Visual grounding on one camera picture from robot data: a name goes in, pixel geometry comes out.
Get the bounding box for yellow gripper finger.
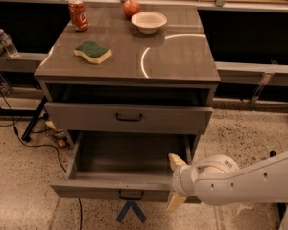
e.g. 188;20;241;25
166;192;186;212
168;153;185;171

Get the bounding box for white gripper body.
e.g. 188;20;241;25
172;165;196;197

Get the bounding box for grey drawer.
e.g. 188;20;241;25
45;102;212;134
51;131;199;202

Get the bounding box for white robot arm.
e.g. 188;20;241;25
167;150;288;230

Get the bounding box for grey drawer cabinet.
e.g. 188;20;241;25
34;4;221;149

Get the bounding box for grey top drawer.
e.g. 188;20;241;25
45;102;212;134

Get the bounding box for blue tape cross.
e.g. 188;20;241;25
114;200;148;224

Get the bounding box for small objects on floor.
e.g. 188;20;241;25
45;121;67;148

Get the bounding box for green yellow sponge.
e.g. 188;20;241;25
74;41;112;64

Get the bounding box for white bowl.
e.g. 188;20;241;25
131;11;167;34

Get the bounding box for black table leg left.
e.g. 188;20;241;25
21;97;47;142

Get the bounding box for red apple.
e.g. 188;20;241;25
123;0;140;19

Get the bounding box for orange soda can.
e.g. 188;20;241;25
68;0;88;32

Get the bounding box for clear water bottle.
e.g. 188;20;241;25
0;29;19;58

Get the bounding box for black floor cable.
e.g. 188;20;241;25
0;80;84;230

